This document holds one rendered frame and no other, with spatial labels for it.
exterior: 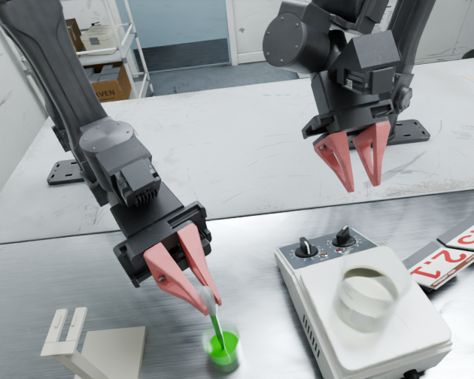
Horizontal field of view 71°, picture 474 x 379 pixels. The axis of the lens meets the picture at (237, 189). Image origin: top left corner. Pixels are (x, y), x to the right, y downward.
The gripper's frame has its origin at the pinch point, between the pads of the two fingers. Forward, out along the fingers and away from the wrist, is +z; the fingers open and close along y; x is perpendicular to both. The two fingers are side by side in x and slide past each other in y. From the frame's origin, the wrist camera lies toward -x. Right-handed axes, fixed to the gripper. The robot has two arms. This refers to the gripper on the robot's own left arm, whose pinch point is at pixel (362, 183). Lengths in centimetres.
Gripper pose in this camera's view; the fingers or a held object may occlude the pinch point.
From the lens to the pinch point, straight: 45.3
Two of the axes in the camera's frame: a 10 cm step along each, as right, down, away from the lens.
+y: 9.7, -2.3, 1.0
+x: -0.8, 1.2, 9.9
